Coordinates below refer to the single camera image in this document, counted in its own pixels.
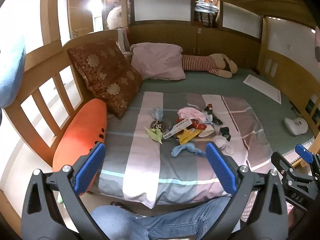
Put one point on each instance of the white toothpaste box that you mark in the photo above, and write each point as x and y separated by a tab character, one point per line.
178	126

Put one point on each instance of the stack of papers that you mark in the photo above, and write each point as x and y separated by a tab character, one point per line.
205	5

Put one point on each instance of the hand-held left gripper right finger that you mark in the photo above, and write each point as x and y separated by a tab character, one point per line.
221	168

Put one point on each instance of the white fluffy plush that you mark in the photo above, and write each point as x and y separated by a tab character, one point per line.
115	15

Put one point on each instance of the wooden bed frame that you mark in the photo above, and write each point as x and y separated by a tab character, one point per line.
47	62

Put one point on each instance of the blue cloth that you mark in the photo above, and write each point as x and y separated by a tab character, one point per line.
11	75

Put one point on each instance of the pink crumpled tissue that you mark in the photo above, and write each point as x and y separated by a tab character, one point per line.
222	141

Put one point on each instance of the white paper cup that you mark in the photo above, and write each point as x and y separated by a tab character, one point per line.
207	132

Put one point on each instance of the small green picture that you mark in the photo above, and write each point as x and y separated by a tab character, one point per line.
317	116
310	105

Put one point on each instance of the orange carrot pillow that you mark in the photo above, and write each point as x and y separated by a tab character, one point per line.
80	135

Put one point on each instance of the red snack wrapper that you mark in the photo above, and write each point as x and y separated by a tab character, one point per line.
198	125

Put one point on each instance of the white laundry basket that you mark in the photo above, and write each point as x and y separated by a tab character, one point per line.
250	206

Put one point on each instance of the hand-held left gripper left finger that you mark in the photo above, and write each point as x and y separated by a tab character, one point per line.
90	170

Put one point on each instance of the white toy guitar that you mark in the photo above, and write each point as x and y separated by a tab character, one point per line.
296	126

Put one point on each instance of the pink shower cap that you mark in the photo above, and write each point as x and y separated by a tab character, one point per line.
190	112

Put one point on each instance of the blue face mask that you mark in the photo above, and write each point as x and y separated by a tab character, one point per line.
187	148
158	113

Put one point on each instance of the pink pillow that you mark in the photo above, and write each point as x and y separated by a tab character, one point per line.
157	60

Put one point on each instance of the checked pink grey blanket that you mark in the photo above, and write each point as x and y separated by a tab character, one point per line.
150	165

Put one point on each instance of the wooden door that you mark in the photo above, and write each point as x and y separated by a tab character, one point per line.
80	12

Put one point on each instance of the yellow snack wrapper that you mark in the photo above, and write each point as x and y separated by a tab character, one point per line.
186	135

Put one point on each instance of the pink hanging cloth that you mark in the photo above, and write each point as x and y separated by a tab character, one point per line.
317	45

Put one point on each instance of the white flat board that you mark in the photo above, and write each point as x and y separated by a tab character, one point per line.
262	87

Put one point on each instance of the person's legs in jeans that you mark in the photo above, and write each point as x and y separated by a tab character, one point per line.
140	222

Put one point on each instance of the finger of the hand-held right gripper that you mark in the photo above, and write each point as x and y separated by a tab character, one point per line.
281	162
303	152

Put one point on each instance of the green folded paper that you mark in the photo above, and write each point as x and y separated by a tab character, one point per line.
155	133

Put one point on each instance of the dark small sock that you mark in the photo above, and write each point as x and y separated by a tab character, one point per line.
225	131

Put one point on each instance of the striped plush doll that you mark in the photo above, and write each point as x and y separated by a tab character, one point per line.
200	63

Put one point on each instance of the grey rabbit plush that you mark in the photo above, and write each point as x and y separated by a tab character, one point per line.
123	41

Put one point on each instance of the green bed sheet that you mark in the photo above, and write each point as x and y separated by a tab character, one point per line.
212	85

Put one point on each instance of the brown floral pillow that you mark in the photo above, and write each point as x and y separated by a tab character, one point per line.
105	75

